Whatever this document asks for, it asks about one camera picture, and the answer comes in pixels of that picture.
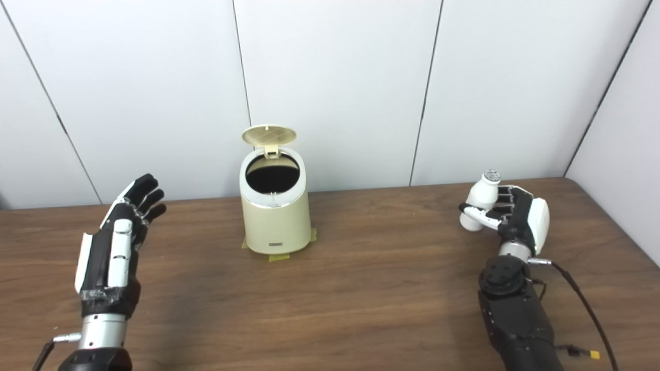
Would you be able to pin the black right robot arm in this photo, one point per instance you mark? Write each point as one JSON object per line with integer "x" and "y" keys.
{"x": 515, "y": 314}

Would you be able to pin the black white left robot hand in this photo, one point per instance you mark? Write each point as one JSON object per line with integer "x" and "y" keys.
{"x": 95, "y": 268}

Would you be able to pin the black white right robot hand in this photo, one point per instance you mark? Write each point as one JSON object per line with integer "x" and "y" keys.
{"x": 526, "y": 221}

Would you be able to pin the small white plastic bottle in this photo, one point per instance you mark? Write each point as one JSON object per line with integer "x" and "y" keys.
{"x": 482, "y": 193}

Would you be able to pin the cream round bin lid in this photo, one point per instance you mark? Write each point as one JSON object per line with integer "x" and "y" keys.
{"x": 269, "y": 135}

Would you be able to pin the cream-colored round bin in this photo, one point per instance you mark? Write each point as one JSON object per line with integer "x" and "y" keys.
{"x": 276, "y": 226}

